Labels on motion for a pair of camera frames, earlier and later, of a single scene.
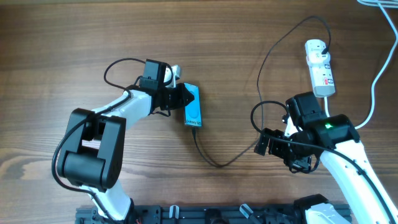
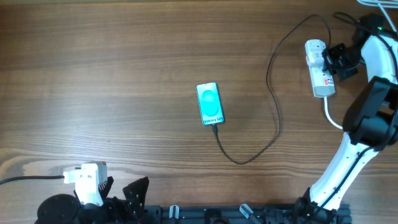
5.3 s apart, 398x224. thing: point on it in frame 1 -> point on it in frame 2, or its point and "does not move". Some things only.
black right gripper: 277,146 -> 342,62
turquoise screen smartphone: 193,111 -> 210,103
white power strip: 321,76 does not move
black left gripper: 173,98 -> 121,203
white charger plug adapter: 316,58 does not move
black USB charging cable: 266,56 -> 214,126
